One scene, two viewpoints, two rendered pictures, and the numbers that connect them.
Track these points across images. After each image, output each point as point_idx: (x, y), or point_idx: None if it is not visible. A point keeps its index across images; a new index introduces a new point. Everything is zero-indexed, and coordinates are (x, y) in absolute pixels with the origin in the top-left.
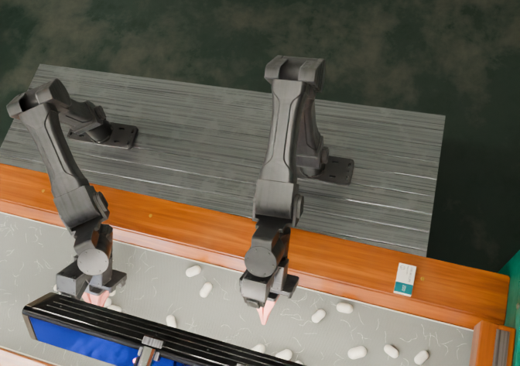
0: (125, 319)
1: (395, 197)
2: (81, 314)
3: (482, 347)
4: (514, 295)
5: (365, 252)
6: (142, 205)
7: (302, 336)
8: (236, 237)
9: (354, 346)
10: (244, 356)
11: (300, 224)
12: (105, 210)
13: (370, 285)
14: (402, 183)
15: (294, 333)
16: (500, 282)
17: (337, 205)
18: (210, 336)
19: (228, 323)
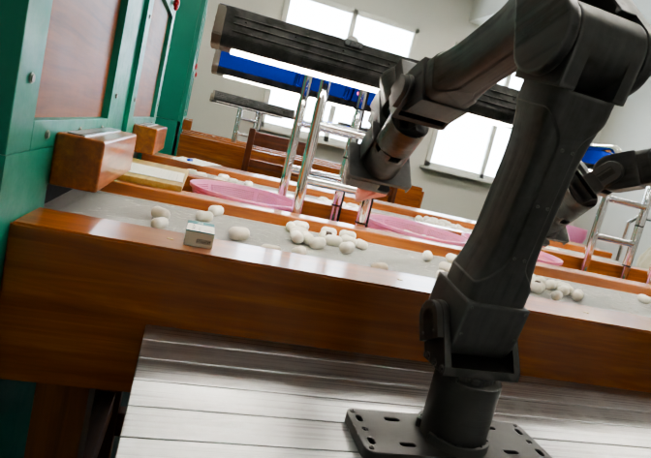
0: None
1: (229, 402)
2: (493, 90)
3: (106, 138)
4: (32, 171)
5: (268, 261)
6: (610, 320)
7: (306, 253)
8: None
9: (243, 242)
10: (360, 61)
11: (389, 370)
12: (593, 169)
13: (247, 245)
14: (217, 425)
15: (317, 255)
16: (33, 220)
17: (345, 390)
18: (401, 263)
19: (392, 266)
